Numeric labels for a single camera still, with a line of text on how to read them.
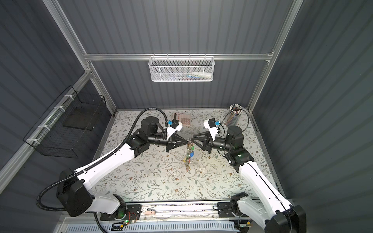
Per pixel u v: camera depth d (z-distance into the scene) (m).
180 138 0.67
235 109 0.96
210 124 0.60
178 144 0.67
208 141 0.61
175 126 0.61
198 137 0.68
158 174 0.87
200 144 0.65
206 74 0.87
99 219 0.71
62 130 0.72
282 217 0.38
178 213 0.74
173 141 0.63
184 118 1.13
